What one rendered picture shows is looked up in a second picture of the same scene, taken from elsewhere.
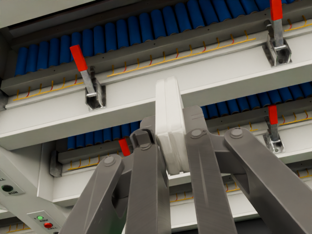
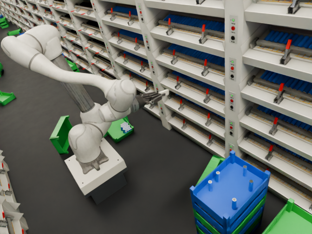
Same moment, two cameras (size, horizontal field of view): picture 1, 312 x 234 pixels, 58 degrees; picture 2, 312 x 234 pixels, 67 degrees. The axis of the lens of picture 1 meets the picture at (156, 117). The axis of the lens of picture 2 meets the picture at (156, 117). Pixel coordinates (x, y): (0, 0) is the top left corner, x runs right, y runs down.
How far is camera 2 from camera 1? 1.29 m
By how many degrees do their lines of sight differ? 38
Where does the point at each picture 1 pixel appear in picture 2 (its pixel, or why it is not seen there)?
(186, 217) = (189, 132)
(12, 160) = (161, 88)
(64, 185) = (168, 101)
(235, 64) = (200, 97)
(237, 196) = (203, 137)
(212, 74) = (195, 96)
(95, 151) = (178, 99)
